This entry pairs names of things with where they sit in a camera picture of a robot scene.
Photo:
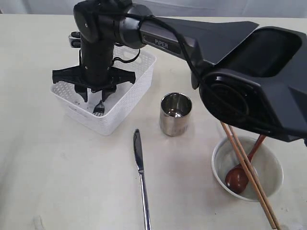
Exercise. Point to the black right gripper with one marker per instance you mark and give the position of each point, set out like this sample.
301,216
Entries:
95,71

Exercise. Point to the silver metal fork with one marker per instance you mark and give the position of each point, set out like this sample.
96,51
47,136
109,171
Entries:
99,109

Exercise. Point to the white plastic woven basket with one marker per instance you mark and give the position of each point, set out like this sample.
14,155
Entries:
117,105

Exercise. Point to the stainless steel cup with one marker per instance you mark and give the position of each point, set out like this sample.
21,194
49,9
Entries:
175,110

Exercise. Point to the silver table knife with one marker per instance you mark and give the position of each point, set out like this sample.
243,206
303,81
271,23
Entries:
137,146

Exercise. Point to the brown wooden spoon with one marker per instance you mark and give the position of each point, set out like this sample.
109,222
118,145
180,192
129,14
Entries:
236,179

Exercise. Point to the pale green ceramic bowl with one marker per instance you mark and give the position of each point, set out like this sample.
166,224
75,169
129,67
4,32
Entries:
265,163

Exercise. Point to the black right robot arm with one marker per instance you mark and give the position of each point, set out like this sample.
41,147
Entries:
250,77

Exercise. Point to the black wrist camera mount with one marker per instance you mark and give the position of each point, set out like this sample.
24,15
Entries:
75,39

